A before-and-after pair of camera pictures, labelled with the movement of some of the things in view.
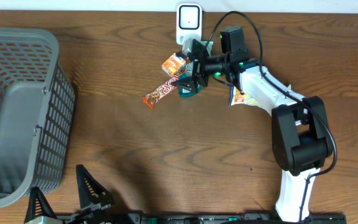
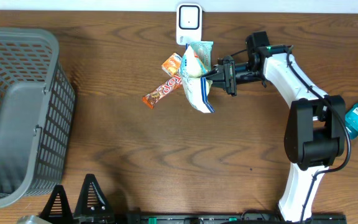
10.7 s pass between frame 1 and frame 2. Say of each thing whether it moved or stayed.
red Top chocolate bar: stayed
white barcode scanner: stayed
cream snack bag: moved
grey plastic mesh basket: stayed
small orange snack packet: stayed
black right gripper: moved
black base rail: stayed
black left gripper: moved
